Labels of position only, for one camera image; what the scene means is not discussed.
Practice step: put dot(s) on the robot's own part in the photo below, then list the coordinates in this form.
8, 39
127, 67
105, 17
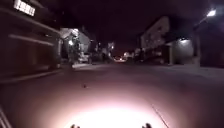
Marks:
75, 126
146, 126

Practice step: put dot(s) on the parked car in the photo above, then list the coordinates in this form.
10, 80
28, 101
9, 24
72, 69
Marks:
84, 58

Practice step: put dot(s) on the dark asphalt road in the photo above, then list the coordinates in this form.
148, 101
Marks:
113, 90

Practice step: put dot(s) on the tree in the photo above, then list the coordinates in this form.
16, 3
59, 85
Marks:
74, 45

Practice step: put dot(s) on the pale gabled building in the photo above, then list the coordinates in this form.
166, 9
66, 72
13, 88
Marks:
155, 36

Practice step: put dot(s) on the dark building with lit sign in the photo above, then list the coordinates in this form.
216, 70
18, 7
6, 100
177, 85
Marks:
26, 40

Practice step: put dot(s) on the dark building with lamp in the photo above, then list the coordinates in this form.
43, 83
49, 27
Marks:
208, 40

